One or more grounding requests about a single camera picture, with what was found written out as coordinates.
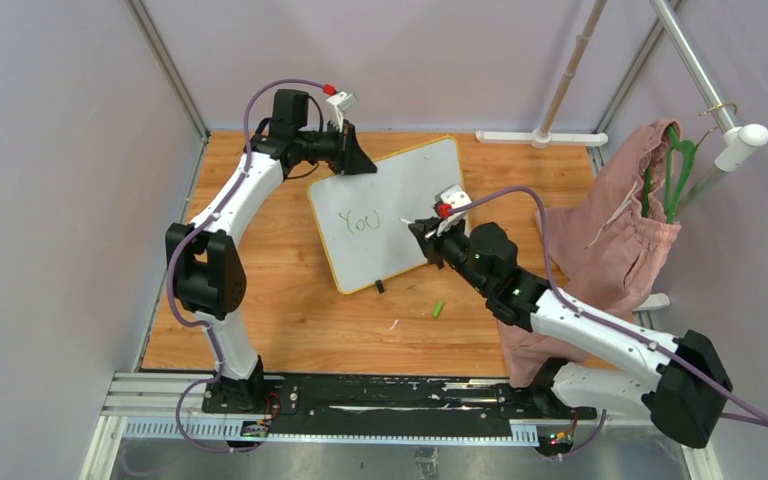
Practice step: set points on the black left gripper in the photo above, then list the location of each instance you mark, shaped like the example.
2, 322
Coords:
348, 158

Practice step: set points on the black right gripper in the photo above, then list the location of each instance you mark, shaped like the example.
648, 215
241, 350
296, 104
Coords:
430, 245

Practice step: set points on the yellow framed whiteboard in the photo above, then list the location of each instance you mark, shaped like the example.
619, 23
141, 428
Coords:
357, 217

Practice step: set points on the green marker cap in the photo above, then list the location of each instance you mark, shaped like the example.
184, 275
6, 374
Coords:
438, 309

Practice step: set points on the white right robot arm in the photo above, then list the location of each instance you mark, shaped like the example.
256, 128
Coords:
678, 383

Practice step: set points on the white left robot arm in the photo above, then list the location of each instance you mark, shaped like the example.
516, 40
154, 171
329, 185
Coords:
206, 281

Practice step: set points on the white rack base foot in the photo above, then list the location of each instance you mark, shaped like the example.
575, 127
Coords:
542, 140

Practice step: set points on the pink cloth garment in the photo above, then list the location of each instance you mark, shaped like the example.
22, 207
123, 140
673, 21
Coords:
612, 245

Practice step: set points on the green clothes hanger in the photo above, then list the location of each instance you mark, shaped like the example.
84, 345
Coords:
667, 162

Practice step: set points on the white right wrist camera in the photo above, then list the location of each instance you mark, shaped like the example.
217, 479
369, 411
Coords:
450, 206

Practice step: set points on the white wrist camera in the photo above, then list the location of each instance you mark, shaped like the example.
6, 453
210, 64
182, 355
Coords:
450, 206
338, 105

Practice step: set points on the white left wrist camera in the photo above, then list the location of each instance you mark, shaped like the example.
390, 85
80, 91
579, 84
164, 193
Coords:
338, 105

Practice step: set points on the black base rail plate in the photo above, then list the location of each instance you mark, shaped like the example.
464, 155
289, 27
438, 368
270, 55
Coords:
387, 407

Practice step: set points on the silver clothes rail pole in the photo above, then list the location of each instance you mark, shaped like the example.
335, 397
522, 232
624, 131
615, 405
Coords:
740, 141

